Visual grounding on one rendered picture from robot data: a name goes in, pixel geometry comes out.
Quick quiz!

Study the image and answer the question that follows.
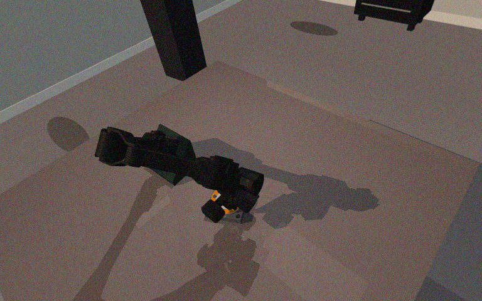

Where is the orange round plate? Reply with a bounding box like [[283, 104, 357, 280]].
[[211, 190, 239, 214]]

